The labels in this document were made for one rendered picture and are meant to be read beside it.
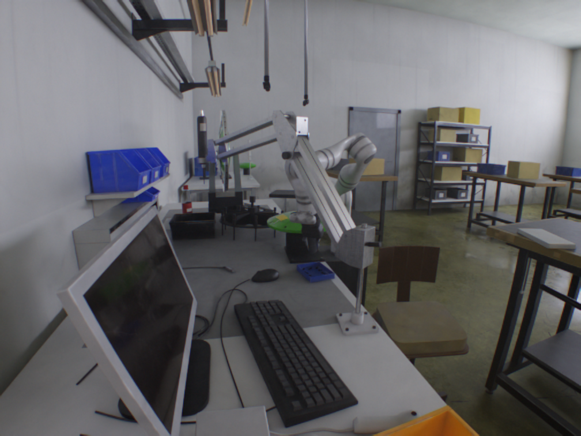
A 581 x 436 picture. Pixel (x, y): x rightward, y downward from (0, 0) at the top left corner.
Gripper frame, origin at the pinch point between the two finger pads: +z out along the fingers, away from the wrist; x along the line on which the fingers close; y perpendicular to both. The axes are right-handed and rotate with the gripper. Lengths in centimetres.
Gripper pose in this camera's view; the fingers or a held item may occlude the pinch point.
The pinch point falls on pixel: (313, 251)
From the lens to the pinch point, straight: 118.3
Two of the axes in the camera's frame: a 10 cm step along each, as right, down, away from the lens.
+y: 3.5, -6.4, 6.8
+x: -9.2, -0.9, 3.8
